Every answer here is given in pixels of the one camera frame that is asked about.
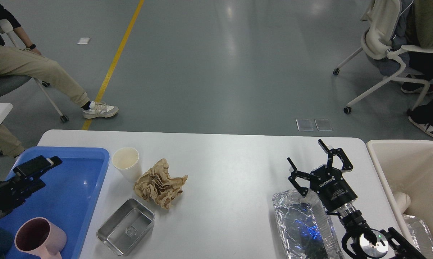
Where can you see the seated person olive jacket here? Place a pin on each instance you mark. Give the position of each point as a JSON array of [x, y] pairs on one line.
[[419, 32]]

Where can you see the stainless steel rectangular tray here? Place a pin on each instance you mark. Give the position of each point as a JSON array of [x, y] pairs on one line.
[[126, 227]]

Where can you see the pink mug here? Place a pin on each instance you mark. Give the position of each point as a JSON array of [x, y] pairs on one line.
[[40, 237]]

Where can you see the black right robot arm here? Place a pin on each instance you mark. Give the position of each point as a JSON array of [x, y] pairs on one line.
[[360, 241]]

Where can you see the grey office chair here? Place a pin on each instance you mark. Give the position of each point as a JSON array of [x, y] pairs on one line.
[[12, 82]]

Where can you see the crumpled brown paper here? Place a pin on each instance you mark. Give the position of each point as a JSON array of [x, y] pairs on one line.
[[156, 184]]

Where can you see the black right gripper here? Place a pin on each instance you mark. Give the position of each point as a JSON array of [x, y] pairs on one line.
[[333, 189]]

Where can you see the aluminium foil tray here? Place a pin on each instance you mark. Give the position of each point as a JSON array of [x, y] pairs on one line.
[[305, 229]]

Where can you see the person in black shirt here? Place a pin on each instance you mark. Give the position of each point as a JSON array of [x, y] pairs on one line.
[[30, 62]]

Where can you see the white cup in bin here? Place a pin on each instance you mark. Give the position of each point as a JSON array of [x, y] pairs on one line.
[[403, 201]]

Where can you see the blue plastic tray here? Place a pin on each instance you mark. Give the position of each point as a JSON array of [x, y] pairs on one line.
[[69, 198]]

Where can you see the white plastic bin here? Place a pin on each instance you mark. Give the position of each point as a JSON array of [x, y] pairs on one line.
[[406, 166]]

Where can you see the white paper cup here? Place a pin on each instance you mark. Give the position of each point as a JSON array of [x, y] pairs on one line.
[[127, 161]]

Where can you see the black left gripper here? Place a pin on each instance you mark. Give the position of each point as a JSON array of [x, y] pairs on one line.
[[14, 192]]

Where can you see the white office chair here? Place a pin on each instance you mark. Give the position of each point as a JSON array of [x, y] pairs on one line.
[[376, 42]]

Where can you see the crumpled foil in bin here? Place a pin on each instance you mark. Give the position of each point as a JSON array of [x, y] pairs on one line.
[[420, 234]]

